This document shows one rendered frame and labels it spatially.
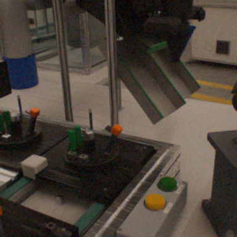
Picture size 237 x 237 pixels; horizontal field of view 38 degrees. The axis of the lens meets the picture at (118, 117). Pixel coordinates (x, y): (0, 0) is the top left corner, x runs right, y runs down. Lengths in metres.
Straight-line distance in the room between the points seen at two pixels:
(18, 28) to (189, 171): 1.04
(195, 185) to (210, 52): 4.19
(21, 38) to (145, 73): 0.78
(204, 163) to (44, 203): 0.49
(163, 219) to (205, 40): 4.48
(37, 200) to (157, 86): 0.50
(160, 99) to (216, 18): 3.96
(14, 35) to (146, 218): 1.20
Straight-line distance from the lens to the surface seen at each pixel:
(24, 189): 0.86
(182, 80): 1.22
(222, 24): 4.95
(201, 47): 5.12
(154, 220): 0.70
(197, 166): 1.05
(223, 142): 0.76
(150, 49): 0.93
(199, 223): 0.86
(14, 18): 1.68
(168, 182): 0.78
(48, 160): 0.89
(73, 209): 0.80
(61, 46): 1.06
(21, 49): 1.71
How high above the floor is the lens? 1.42
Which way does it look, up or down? 24 degrees down
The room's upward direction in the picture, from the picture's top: 2 degrees counter-clockwise
